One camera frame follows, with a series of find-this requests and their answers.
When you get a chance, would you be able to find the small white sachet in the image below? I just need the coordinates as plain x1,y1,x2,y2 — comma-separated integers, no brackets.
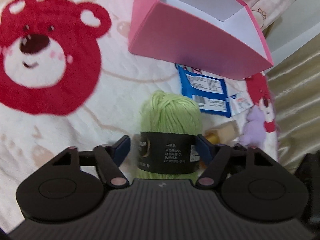
228,91,253,116

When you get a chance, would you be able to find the beige satin curtain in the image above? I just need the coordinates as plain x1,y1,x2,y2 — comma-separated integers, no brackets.
267,36,319,173

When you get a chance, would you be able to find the pink cardboard box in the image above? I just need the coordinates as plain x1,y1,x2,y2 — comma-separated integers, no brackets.
129,0,273,80

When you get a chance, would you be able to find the green yarn ball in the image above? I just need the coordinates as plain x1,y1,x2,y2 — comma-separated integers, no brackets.
134,90,203,181

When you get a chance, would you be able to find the purple plush toy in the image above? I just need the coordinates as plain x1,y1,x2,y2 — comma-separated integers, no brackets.
239,105,266,149

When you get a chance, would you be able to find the gold beige perfume bottle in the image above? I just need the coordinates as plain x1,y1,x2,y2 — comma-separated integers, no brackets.
198,120,242,168

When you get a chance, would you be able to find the blue white packet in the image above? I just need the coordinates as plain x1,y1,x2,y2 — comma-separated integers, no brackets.
175,64,232,118

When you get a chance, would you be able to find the bear print blanket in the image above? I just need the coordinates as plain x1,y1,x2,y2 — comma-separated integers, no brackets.
0,0,279,234

